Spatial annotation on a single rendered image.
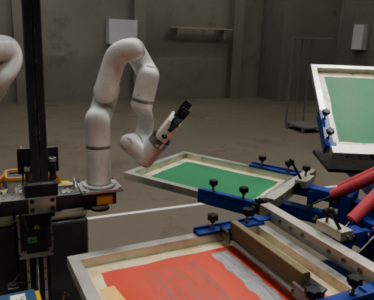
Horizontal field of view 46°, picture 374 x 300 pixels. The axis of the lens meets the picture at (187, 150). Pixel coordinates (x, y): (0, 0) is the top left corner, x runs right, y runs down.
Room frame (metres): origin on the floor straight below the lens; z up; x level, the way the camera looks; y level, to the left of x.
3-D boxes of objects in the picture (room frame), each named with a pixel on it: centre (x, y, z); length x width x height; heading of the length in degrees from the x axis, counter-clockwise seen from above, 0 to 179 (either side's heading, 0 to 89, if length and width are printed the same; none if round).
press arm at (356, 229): (1.51, -0.59, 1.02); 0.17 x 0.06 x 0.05; 117
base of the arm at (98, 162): (1.67, 0.35, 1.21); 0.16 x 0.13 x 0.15; 24
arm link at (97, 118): (1.66, 0.34, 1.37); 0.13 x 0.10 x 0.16; 4
